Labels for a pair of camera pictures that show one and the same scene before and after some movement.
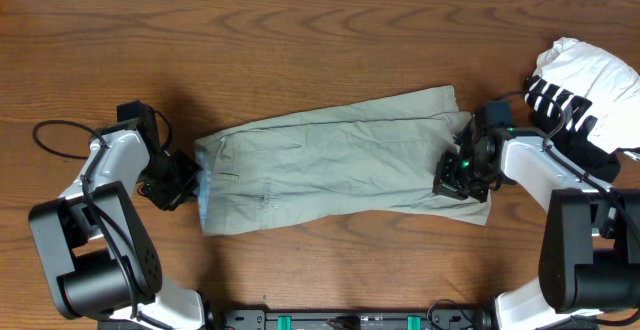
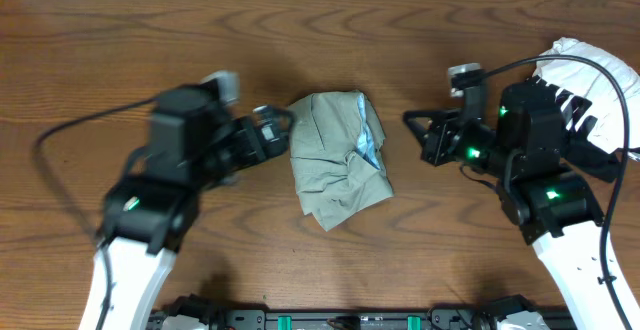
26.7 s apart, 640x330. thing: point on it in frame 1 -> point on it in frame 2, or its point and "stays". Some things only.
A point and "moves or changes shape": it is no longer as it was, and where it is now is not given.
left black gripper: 171,200 -> 237,132
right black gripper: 445,181 -> 432,143
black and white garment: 585,102 stays
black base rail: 350,319 stays
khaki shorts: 372,161 moves or changes shape
